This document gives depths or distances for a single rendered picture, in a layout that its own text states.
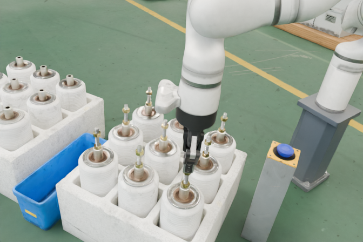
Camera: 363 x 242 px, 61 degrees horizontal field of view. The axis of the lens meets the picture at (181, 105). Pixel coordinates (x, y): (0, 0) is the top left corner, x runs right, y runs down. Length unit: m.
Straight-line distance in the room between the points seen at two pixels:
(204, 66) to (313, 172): 0.77
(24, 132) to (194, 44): 0.62
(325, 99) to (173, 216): 0.61
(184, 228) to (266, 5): 0.49
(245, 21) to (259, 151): 0.89
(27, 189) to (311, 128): 0.88
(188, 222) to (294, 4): 0.48
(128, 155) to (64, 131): 0.27
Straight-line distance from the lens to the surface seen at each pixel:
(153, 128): 0.93
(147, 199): 0.75
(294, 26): 2.80
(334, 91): 1.03
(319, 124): 1.07
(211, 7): 0.43
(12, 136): 0.97
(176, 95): 0.53
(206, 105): 0.52
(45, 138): 1.01
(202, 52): 0.49
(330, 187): 1.26
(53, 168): 1.03
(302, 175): 1.18
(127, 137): 0.85
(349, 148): 1.51
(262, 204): 0.87
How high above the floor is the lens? 0.78
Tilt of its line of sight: 32 degrees down
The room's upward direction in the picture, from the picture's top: 7 degrees clockwise
